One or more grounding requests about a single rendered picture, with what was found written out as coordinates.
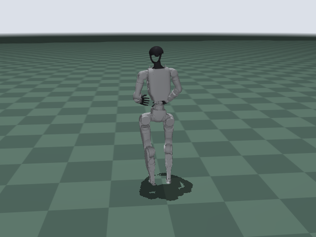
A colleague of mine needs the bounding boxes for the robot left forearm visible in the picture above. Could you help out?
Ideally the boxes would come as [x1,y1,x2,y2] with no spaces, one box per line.
[133,93,142,103]

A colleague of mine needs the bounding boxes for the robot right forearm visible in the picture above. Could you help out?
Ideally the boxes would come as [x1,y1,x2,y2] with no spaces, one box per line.
[165,91,178,103]

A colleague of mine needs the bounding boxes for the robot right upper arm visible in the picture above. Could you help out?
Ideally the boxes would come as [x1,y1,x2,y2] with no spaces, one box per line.
[169,68,182,94]

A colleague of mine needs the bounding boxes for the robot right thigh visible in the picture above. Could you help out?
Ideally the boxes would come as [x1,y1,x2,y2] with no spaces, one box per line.
[163,113,175,154]

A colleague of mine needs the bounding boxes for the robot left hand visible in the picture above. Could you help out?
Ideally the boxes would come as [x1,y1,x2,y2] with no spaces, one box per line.
[140,94,149,106]

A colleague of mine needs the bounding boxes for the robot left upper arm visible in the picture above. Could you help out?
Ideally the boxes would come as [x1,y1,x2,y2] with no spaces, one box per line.
[133,70,148,100]

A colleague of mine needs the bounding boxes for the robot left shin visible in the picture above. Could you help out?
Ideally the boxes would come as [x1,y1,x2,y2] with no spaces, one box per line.
[145,148,155,184]

